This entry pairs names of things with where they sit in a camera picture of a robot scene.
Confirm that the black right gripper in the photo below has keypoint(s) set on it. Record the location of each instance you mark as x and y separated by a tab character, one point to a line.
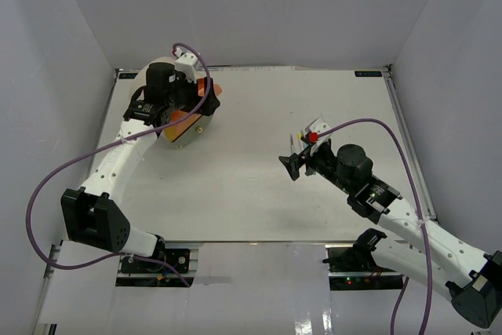
293	163

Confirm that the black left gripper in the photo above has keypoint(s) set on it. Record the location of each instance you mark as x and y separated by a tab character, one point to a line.
180	79

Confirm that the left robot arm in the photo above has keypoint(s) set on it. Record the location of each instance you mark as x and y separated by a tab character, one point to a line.
169	102

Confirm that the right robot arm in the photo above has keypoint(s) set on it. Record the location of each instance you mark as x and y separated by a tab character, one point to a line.
467	277

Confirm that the cream cylindrical drawer organizer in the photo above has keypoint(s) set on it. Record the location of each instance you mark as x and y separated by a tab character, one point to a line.
154	84

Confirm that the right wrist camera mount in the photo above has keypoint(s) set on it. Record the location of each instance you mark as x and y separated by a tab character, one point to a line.
316	134

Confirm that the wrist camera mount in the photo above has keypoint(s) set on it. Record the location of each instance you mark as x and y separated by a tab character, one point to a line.
187	63
316	134

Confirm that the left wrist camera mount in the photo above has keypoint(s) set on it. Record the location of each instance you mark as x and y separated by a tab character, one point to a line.
187	63

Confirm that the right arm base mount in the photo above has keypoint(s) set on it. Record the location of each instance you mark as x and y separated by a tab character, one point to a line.
352	267

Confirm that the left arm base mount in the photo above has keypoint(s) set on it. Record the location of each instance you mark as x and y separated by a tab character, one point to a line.
167	268

